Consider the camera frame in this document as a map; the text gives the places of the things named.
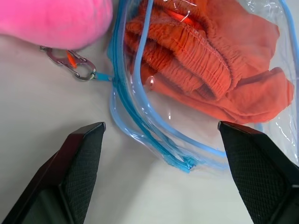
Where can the clear plastic pouch blue trim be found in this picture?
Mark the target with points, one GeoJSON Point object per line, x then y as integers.
{"type": "Point", "coordinates": [130, 98]}

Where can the orange cloth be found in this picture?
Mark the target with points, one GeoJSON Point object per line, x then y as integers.
{"type": "Point", "coordinates": [205, 70]}

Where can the silver metal carabiner clip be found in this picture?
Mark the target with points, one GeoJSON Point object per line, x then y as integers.
{"type": "Point", "coordinates": [70, 61]}

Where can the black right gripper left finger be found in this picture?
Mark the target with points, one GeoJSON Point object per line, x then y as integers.
{"type": "Point", "coordinates": [77, 172]}

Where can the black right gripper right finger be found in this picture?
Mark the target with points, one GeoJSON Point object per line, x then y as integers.
{"type": "Point", "coordinates": [252, 175]}

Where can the pink plush toy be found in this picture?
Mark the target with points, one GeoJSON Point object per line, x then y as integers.
{"type": "Point", "coordinates": [51, 21]}

